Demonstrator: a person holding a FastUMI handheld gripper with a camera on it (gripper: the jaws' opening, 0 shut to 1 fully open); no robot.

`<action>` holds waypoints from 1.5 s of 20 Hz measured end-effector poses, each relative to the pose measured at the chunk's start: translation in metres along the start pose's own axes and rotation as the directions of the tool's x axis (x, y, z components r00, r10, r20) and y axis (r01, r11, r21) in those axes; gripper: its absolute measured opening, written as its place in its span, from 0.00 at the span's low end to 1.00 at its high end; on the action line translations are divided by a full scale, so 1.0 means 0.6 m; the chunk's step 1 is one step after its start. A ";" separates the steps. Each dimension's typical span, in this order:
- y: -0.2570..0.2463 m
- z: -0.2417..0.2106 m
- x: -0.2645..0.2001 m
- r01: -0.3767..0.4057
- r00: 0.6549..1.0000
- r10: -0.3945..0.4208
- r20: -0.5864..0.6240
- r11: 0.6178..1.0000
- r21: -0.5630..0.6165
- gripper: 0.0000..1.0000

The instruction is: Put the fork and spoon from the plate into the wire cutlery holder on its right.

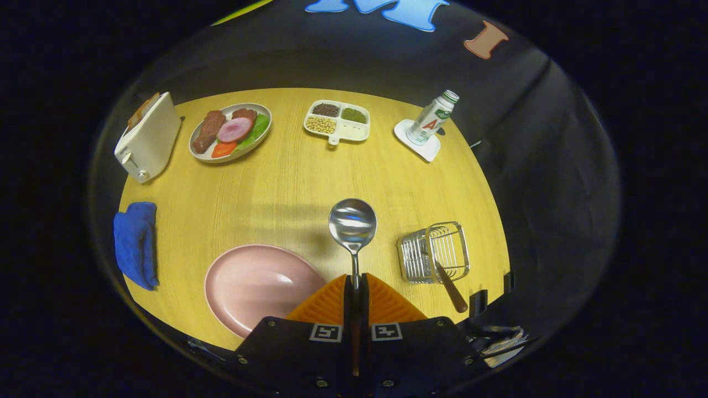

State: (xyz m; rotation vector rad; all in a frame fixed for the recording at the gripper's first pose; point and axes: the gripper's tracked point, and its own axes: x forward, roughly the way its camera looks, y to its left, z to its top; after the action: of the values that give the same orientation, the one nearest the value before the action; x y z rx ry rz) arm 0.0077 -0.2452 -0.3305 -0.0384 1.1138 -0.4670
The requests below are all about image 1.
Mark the short brown meat piece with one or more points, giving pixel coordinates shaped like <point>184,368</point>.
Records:
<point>244,114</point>

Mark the long brown meat piece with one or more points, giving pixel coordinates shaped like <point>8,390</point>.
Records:
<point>209,131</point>

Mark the pink oval plate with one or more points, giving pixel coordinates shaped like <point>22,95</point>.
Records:
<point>254,287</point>

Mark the pink ham slice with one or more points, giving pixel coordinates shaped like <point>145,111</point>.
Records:
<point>234,129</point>

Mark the dark brown beans pile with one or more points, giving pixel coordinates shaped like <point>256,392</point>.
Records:
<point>326,109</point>

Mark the white toaster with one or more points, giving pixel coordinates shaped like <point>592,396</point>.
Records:
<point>152,141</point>

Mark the metal spoon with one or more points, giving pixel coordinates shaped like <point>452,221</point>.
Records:
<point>352,224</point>

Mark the orange carrot slice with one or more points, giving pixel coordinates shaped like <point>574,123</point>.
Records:
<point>223,149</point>

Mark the toast slice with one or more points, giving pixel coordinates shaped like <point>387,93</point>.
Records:
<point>141,108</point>

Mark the white square coaster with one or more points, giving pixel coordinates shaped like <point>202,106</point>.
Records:
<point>426,150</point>

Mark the white drink bottle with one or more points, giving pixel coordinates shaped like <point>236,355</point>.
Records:
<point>428,121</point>

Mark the grey food plate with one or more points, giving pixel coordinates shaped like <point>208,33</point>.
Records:
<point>202,155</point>

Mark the green beans pile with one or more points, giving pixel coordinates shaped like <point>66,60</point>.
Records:
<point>354,115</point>

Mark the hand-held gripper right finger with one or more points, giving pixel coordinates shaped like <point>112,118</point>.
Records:
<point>366,309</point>

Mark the green lettuce leaf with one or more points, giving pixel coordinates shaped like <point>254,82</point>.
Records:
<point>256,130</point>

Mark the crumpled plastic bag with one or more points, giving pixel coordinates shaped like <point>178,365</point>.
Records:
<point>500,340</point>

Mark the blue folded cloth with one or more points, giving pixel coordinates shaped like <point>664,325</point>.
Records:
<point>135,243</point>

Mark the black table clamp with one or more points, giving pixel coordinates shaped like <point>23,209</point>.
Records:
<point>477,302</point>
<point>508,281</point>

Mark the yellow soybeans pile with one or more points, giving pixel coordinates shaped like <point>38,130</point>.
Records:
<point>321,125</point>

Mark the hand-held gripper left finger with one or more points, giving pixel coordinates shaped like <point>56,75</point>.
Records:
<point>348,309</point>

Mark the white divided tray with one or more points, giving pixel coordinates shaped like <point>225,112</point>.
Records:
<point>354,131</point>

